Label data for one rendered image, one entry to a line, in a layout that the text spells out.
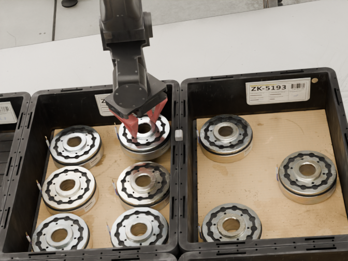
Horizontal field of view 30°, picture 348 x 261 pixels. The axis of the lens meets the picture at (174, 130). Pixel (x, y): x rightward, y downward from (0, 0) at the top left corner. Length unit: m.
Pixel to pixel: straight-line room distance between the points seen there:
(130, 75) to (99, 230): 0.31
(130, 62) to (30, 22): 2.15
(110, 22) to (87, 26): 2.04
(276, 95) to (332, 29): 0.49
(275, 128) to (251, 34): 0.49
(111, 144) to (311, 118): 0.41
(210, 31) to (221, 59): 0.12
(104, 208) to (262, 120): 0.36
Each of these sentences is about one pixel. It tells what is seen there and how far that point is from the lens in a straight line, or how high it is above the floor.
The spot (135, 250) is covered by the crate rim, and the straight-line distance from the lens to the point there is 1.04.
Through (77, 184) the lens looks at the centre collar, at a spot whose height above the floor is 0.87.
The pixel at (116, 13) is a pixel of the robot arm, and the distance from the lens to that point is 1.00.
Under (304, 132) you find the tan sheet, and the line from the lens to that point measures 1.30.
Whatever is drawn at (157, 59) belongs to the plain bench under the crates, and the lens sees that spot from 1.70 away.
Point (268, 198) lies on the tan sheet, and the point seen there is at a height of 0.83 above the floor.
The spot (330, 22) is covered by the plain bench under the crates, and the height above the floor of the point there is 0.70.
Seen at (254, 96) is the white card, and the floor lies 0.88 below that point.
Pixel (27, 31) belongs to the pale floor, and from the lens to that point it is 3.14.
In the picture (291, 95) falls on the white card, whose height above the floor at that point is 0.88.
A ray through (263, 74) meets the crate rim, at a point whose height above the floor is 0.93.
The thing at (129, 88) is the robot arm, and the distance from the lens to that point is 1.06.
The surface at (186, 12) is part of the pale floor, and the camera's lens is 3.03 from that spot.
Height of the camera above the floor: 1.78
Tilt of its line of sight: 46 degrees down
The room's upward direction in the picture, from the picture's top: 10 degrees counter-clockwise
